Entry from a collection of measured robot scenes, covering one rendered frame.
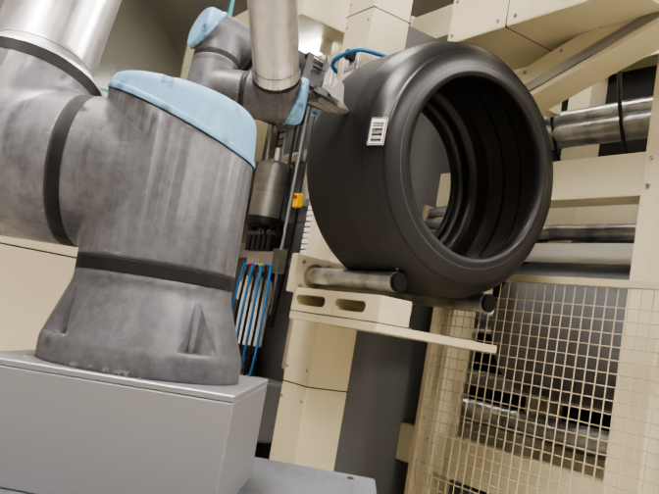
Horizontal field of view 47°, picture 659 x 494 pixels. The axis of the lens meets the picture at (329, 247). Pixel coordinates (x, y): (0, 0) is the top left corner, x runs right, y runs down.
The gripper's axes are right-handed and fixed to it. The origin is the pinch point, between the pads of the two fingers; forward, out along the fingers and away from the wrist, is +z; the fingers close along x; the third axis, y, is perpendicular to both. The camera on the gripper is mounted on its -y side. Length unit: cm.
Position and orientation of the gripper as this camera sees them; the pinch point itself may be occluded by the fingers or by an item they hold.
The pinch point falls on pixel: (342, 113)
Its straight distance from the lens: 170.0
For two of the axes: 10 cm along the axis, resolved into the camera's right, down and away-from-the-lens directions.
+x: -5.6, -0.1, 8.3
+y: 2.7, -9.5, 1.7
